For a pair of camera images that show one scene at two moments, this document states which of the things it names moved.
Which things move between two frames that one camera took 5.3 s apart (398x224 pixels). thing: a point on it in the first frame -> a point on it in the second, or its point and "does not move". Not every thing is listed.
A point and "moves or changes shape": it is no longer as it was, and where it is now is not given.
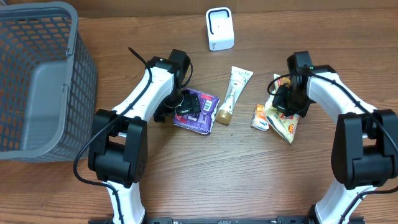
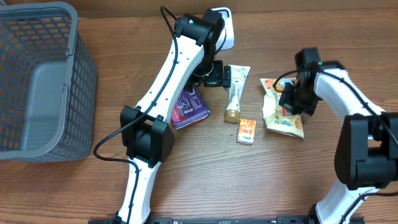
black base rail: [203, 220] does not move
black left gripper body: [180, 102] -> [209, 73]
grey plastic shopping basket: [48, 84] does not move
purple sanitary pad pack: [202, 121] moves or changes shape
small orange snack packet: [259, 119] -> [246, 130]
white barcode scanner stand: [220, 28] does not move
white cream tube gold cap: [239, 80] moves or changes shape
